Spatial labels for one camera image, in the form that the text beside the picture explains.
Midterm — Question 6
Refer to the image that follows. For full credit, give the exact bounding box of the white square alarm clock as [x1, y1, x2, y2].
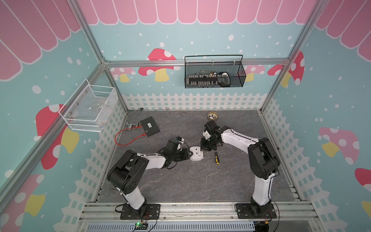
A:
[189, 146, 204, 161]

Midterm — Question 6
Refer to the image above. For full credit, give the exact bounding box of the black yellow screwdriver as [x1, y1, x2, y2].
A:
[214, 152, 220, 164]

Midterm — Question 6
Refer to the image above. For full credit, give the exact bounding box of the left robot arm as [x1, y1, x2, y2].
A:
[107, 137, 193, 214]

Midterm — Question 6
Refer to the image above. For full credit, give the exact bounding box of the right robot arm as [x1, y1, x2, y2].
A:
[201, 121, 280, 215]

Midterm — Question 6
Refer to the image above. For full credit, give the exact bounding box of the brown tape roll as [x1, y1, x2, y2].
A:
[207, 112, 219, 121]

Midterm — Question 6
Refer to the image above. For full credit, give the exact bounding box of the black box device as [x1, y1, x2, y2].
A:
[140, 117, 160, 137]

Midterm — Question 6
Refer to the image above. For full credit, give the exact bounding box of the black socket bit set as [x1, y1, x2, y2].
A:
[185, 74, 224, 88]

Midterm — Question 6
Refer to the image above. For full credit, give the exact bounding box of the small green circuit board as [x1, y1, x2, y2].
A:
[134, 222, 149, 231]

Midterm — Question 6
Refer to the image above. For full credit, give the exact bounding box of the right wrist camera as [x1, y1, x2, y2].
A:
[203, 130, 211, 140]

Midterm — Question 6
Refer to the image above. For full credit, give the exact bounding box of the red cable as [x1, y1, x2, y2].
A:
[114, 126, 147, 147]

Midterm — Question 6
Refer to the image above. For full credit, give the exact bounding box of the metal clamp bracket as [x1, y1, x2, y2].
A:
[126, 121, 141, 130]

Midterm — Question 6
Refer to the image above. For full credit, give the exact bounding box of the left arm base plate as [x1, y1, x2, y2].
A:
[118, 204, 161, 220]

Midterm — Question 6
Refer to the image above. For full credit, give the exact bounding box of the black wire mesh basket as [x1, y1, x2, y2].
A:
[184, 55, 246, 89]

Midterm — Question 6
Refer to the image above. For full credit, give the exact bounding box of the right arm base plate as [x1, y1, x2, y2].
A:
[234, 203, 277, 220]

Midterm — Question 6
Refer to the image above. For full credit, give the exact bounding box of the white wire mesh basket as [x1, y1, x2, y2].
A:
[59, 79, 118, 132]

